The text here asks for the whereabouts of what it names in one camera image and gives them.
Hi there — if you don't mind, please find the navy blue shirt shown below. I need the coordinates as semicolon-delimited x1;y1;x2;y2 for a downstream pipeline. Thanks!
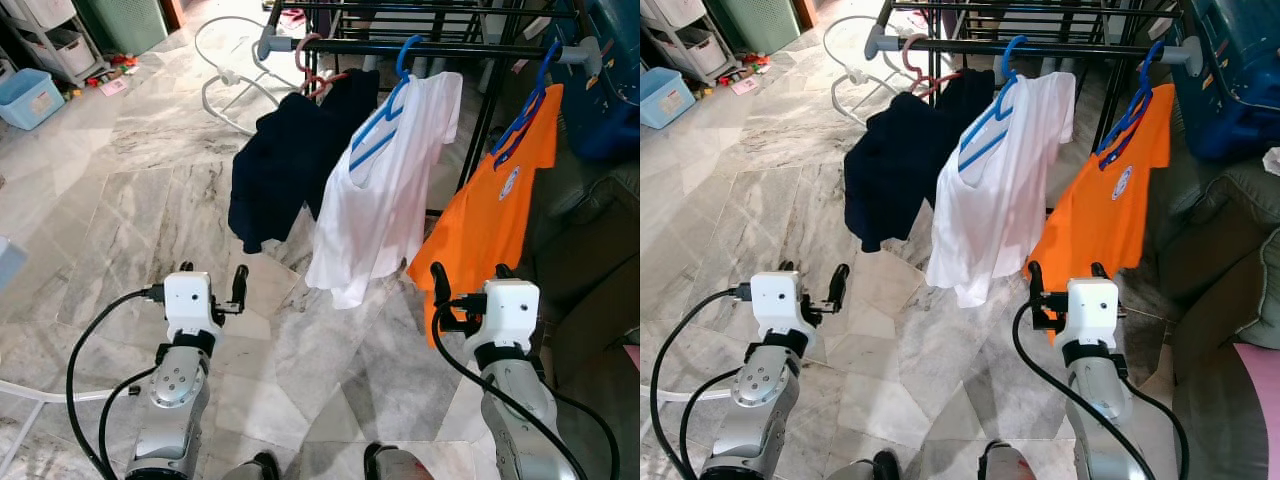
843;70;996;253
228;68;381;254

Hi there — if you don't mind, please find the long black left arm cable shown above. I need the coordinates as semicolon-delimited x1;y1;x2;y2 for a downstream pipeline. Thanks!
648;286;756;480
65;286;166;480

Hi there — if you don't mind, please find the short black right arm cable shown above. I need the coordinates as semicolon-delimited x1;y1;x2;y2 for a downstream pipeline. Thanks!
1123;382;1191;480
553;392;623;480

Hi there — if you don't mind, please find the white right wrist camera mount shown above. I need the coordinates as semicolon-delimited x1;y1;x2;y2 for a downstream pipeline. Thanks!
483;280;541;351
1065;278;1121;349

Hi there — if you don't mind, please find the white drawer shelf unit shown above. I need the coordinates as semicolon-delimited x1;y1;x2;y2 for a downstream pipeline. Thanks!
0;0;111;86
640;0;736;86

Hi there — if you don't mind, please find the short black arm cable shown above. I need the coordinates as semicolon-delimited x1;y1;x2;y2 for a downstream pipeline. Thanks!
1123;382;1191;480
553;392;623;480
679;366;743;480
97;366;159;480

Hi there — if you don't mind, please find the orange t-shirt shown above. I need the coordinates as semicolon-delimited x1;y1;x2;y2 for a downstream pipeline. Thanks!
408;84;564;348
1025;84;1176;343

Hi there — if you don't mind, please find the white tube floor stand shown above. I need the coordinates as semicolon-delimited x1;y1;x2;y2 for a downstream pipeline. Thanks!
823;15;916;129
195;15;301;136

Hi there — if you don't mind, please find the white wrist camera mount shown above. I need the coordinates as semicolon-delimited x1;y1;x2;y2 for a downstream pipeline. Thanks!
1065;278;1121;349
163;272;223;341
483;280;541;351
750;272;813;341

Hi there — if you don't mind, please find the grey right robot leg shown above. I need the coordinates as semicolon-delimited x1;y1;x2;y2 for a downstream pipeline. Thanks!
362;443;436;480
980;440;1036;480

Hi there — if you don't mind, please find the long black right arm cable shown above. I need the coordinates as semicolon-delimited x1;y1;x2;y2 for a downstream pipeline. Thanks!
430;305;593;480
1011;300;1159;480

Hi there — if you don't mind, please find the green box appliance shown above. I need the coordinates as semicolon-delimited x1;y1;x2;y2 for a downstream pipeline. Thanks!
75;0;169;56
705;0;801;56

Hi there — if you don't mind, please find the long black arm cable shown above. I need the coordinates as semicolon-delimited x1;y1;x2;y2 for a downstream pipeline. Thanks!
65;286;166;480
648;286;756;480
430;305;593;480
1011;300;1159;480

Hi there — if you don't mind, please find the blue plastic hanger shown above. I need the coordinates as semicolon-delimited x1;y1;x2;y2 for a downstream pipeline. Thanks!
958;35;1031;173
350;35;426;173
490;42;563;169
1097;40;1166;169

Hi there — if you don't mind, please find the light blue storage bin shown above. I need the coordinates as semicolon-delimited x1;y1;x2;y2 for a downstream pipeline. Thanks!
640;68;696;129
0;68;66;131

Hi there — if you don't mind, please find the pink plastic hanger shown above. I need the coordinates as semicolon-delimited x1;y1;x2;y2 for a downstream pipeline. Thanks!
900;33;961;99
293;33;351;101

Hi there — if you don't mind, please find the short black left arm cable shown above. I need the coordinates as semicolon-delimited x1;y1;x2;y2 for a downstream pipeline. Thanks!
97;366;159;480
679;366;743;480

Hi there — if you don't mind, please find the black metal drying rack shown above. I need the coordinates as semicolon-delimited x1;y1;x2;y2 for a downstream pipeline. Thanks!
258;0;604;216
865;0;1206;211

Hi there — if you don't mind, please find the dark green sofa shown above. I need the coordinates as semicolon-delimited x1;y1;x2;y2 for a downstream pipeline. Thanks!
525;165;641;480
1135;160;1280;480

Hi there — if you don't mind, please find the white t-shirt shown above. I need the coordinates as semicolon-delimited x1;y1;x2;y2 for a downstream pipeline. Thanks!
925;72;1077;310
305;72;464;310

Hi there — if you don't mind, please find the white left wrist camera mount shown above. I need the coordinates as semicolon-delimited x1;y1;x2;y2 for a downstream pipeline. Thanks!
163;272;223;341
750;272;813;341

